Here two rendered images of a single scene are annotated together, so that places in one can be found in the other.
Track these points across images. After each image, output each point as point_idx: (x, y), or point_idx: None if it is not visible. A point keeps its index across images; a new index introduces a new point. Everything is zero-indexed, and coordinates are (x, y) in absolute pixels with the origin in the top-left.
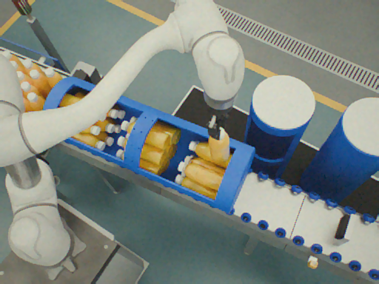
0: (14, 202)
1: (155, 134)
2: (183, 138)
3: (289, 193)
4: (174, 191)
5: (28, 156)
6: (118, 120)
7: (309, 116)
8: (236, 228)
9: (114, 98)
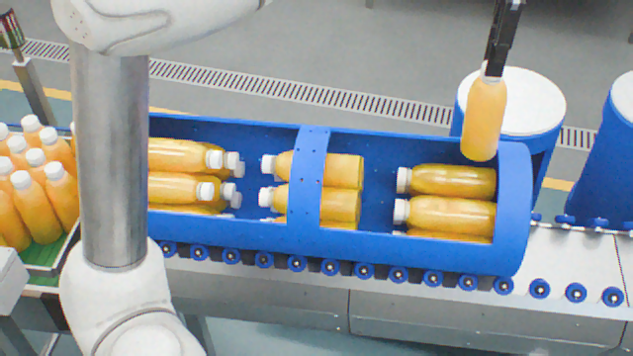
0: (94, 315)
1: (337, 157)
2: (369, 186)
3: (586, 237)
4: (381, 286)
5: (249, 0)
6: None
7: (563, 109)
8: (518, 329)
9: None
